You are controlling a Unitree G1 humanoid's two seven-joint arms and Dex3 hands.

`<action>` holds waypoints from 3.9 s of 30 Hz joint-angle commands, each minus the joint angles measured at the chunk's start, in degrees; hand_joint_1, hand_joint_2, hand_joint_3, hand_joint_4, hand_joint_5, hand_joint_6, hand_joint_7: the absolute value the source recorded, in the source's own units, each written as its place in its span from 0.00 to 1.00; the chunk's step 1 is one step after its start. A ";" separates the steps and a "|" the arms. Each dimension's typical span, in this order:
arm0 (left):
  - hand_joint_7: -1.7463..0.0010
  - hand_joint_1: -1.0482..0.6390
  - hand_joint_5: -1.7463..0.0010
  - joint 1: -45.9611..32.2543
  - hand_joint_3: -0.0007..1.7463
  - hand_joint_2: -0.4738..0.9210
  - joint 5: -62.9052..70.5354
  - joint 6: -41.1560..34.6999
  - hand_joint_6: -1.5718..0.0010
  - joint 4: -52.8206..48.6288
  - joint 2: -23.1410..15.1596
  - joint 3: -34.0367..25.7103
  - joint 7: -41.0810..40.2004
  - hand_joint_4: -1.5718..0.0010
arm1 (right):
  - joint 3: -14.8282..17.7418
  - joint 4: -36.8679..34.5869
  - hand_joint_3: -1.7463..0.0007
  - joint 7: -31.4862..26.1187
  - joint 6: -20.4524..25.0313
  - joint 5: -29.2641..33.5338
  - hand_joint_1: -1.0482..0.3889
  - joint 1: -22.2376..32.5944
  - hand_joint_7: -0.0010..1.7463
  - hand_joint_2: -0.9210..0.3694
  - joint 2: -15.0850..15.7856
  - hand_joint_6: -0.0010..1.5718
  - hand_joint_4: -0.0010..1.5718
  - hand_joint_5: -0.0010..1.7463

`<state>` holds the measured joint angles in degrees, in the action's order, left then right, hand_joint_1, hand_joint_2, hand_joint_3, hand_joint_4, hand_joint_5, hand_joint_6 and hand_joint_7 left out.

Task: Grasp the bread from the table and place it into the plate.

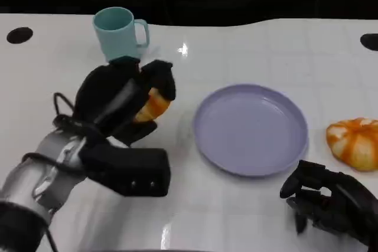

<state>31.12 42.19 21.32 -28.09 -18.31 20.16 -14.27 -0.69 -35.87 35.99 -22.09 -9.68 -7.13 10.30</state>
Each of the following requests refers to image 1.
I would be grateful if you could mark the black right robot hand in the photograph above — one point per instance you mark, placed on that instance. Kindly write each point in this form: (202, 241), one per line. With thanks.
(339, 204)

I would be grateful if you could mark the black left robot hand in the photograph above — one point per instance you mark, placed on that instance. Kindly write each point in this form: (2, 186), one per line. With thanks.
(103, 92)

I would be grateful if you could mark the orange and white toy bread roll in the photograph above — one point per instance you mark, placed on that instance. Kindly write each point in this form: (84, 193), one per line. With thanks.
(155, 107)
(354, 142)

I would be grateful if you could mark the pale green mug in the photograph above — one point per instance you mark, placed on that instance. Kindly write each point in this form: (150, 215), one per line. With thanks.
(115, 33)

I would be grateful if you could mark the black round table grommet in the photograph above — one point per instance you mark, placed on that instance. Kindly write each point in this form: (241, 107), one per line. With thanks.
(19, 35)
(370, 40)

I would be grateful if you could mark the lilac plate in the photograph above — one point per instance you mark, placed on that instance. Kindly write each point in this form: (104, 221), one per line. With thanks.
(251, 131)

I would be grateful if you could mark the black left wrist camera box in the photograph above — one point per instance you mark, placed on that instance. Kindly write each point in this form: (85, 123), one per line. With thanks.
(133, 169)

